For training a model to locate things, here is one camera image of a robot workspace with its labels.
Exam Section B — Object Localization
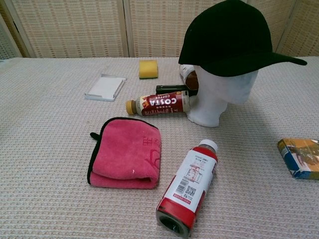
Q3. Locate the black baseball cap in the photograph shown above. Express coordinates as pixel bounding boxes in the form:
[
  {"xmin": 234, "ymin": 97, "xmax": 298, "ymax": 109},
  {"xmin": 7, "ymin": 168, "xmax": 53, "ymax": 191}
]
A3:
[{"xmin": 178, "ymin": 0, "xmax": 308, "ymax": 77}]

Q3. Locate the white foam mannequin head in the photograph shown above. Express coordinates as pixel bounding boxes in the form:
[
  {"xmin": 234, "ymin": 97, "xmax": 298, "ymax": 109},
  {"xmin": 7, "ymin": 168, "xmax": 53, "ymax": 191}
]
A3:
[{"xmin": 187, "ymin": 65, "xmax": 259, "ymax": 128}]

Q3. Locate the red white drink bottle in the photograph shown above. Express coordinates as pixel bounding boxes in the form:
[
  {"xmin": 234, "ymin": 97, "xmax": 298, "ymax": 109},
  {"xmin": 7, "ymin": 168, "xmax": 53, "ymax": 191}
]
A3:
[{"xmin": 156, "ymin": 139, "xmax": 219, "ymax": 238}]

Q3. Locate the Costa coffee bottle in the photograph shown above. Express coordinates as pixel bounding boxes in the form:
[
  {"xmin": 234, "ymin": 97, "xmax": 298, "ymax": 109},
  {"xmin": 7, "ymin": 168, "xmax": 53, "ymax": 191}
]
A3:
[{"xmin": 125, "ymin": 90, "xmax": 191, "ymax": 117}]

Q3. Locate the black stapler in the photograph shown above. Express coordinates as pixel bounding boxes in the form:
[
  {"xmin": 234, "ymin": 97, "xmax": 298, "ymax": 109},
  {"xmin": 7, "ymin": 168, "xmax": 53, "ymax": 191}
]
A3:
[{"xmin": 156, "ymin": 85, "xmax": 198, "ymax": 97}]

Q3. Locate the pink folded towel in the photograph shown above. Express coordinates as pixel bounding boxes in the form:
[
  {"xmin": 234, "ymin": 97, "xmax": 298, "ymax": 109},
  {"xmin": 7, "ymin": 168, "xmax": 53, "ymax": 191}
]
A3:
[{"xmin": 87, "ymin": 117, "xmax": 162, "ymax": 190}]

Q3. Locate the brown drink bottle white label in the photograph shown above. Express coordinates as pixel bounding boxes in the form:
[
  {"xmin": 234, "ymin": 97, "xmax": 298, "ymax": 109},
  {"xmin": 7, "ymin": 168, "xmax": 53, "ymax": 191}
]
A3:
[{"xmin": 179, "ymin": 64, "xmax": 200, "ymax": 91}]

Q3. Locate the yellow sponge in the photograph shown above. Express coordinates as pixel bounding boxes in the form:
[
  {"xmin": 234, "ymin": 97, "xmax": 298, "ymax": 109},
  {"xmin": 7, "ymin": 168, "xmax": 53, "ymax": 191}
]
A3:
[{"xmin": 139, "ymin": 59, "xmax": 159, "ymax": 80}]

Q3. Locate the clear plastic box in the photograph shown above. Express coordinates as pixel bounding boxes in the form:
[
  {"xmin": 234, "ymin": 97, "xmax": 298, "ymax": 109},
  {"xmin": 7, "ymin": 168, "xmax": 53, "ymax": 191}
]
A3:
[{"xmin": 84, "ymin": 73, "xmax": 127, "ymax": 102}]

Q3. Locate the beige woven tablecloth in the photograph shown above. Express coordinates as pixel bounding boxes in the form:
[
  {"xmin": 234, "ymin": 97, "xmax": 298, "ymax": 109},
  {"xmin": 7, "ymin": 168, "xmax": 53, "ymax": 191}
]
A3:
[{"xmin": 0, "ymin": 56, "xmax": 319, "ymax": 239}]

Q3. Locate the woven folding screen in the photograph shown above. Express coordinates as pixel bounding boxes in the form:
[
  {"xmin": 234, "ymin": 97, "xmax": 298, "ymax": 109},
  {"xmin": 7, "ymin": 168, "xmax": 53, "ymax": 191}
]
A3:
[{"xmin": 0, "ymin": 0, "xmax": 319, "ymax": 60}]

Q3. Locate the blue yellow box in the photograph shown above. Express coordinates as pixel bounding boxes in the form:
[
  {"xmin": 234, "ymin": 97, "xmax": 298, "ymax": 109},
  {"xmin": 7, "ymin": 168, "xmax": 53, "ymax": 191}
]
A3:
[{"xmin": 277, "ymin": 138, "xmax": 319, "ymax": 181}]

